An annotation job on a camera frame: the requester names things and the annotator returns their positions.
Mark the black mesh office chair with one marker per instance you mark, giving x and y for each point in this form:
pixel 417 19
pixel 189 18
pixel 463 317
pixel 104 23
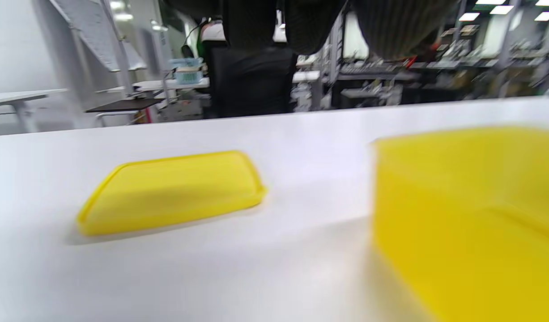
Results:
pixel 252 82

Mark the white metal trolley cart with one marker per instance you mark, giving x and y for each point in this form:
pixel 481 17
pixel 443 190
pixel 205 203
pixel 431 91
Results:
pixel 117 117

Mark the yellow plastic container lid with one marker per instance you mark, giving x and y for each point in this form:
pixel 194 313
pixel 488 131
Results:
pixel 171 192

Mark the white desk with T-leg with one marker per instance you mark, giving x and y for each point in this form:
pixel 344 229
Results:
pixel 19 100

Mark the yellow plastic food container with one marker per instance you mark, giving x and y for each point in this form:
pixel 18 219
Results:
pixel 471 232

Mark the person's left hand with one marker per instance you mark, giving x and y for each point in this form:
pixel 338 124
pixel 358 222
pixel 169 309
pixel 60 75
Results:
pixel 399 27

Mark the dark brown board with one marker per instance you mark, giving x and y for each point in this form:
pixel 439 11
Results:
pixel 122 105

